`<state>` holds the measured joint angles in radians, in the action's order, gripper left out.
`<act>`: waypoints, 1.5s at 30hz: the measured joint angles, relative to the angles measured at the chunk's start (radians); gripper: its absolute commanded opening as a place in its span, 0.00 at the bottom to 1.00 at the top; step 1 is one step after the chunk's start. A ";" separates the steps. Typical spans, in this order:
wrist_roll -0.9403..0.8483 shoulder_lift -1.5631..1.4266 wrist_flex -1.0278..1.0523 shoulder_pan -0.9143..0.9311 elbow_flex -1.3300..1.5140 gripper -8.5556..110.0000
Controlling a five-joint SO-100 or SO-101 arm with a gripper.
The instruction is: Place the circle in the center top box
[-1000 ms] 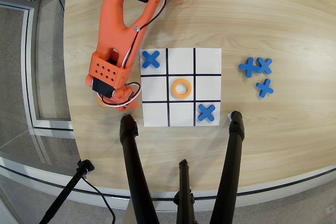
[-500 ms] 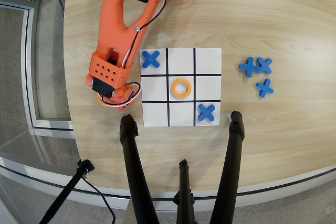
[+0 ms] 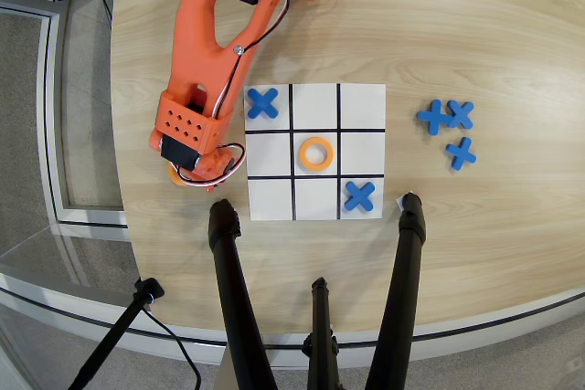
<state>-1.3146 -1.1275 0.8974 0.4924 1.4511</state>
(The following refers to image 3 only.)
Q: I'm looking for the grey metal floor frame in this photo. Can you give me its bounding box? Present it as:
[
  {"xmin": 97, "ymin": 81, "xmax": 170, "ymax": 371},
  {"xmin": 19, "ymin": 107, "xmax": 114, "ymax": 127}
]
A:
[{"xmin": 0, "ymin": 0, "xmax": 132, "ymax": 229}]

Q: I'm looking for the thin black tripod leg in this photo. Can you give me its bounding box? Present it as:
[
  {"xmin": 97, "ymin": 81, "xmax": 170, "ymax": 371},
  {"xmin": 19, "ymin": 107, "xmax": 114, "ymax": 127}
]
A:
[{"xmin": 301, "ymin": 276, "xmax": 342, "ymax": 390}]

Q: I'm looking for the blue foam cross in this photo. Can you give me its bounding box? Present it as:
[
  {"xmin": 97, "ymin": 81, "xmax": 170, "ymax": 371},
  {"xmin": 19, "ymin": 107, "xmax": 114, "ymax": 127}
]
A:
[
  {"xmin": 342, "ymin": 180, "xmax": 377, "ymax": 214},
  {"xmin": 415, "ymin": 99, "xmax": 452, "ymax": 137},
  {"xmin": 246, "ymin": 87, "xmax": 281, "ymax": 121},
  {"xmin": 445, "ymin": 136, "xmax": 478, "ymax": 172},
  {"xmin": 445, "ymin": 100, "xmax": 475, "ymax": 131}
]

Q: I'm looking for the black stand pole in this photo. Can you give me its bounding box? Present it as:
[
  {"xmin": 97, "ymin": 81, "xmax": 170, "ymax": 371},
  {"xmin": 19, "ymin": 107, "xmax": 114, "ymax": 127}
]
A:
[{"xmin": 67, "ymin": 277, "xmax": 165, "ymax": 390}]

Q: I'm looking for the orange foam ring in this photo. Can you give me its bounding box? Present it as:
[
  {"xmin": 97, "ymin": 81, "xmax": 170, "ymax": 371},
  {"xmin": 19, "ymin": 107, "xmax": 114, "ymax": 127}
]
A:
[
  {"xmin": 298, "ymin": 136, "xmax": 335, "ymax": 171},
  {"xmin": 166, "ymin": 162, "xmax": 188, "ymax": 187}
]

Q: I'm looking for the white tic-tac-toe grid sheet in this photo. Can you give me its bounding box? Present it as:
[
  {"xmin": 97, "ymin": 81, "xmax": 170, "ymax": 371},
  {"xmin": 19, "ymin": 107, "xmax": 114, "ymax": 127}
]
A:
[{"xmin": 243, "ymin": 82, "xmax": 388, "ymax": 222}]

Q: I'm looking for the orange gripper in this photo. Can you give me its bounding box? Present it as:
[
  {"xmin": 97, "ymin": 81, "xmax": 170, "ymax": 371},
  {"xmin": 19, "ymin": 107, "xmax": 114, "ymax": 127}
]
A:
[{"xmin": 189, "ymin": 145, "xmax": 237, "ymax": 184}]

